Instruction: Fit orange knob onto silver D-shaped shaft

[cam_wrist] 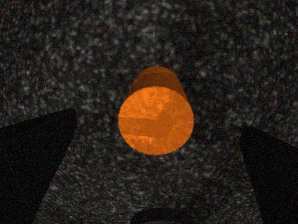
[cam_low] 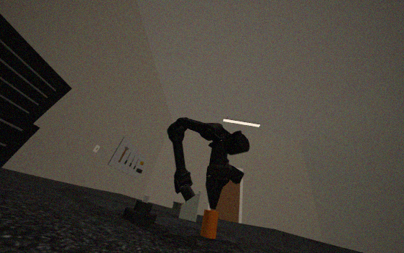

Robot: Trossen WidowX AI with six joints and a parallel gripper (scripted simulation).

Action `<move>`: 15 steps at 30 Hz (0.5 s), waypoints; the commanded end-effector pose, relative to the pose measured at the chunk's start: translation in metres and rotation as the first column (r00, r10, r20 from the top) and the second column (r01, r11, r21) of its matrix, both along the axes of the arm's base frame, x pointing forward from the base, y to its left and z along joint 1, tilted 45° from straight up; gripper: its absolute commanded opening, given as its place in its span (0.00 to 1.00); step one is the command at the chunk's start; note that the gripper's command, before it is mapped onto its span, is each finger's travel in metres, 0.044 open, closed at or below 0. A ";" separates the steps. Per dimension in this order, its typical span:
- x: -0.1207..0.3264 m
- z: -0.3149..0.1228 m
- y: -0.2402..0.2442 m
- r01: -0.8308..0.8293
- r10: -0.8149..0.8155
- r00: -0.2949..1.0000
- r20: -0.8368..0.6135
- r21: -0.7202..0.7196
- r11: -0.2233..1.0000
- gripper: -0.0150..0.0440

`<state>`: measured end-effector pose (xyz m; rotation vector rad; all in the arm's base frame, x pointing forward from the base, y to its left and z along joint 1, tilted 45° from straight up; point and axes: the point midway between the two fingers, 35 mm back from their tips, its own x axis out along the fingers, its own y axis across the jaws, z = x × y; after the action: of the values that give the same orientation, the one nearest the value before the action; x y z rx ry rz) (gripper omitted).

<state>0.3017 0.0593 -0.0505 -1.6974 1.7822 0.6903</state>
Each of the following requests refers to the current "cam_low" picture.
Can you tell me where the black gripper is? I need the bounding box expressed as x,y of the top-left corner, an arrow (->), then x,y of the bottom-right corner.
206,154 -> 231,210

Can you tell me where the orange knob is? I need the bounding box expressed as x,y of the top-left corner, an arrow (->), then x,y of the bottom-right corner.
201,210 -> 219,239

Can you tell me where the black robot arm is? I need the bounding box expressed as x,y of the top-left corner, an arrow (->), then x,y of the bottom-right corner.
167,117 -> 249,202

